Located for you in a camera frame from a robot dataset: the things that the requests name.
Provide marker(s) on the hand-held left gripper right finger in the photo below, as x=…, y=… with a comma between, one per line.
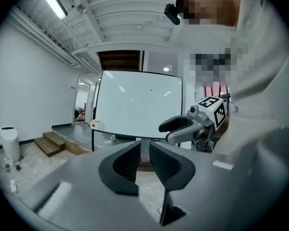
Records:
x=202, y=189

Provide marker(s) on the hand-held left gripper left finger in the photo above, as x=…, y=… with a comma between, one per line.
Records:
x=86, y=189

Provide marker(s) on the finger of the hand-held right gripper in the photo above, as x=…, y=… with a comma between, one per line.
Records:
x=185, y=133
x=173, y=123

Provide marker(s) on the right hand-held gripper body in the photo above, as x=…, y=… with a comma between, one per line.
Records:
x=216, y=112

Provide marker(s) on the person's right forearm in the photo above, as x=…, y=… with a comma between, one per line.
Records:
x=226, y=126

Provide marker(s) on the person's shirt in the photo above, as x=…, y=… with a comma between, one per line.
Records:
x=260, y=80

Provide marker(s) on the round ceiling light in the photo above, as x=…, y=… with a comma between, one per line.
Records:
x=166, y=69

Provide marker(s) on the wooden steps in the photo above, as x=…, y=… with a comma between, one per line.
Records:
x=50, y=143

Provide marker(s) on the white plastic storage box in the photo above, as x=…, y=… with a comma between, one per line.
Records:
x=95, y=123

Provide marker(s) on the black toilet brush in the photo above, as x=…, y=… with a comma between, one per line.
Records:
x=18, y=167

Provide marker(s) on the red plastic bags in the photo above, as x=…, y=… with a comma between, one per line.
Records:
x=80, y=116

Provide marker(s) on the white power strip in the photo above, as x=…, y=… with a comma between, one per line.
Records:
x=13, y=186

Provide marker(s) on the white paper roll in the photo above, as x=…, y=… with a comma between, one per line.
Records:
x=10, y=163

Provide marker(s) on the green bottle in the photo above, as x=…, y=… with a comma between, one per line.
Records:
x=7, y=168

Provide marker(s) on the white door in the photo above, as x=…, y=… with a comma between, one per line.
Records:
x=91, y=102

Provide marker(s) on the white cylindrical bin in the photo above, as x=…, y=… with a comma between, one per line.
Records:
x=10, y=141

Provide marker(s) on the person's head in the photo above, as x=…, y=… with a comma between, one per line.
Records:
x=207, y=3

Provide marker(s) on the long ceiling lamp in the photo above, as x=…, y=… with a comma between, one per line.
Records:
x=51, y=0

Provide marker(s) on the black head camera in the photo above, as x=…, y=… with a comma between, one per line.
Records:
x=172, y=13

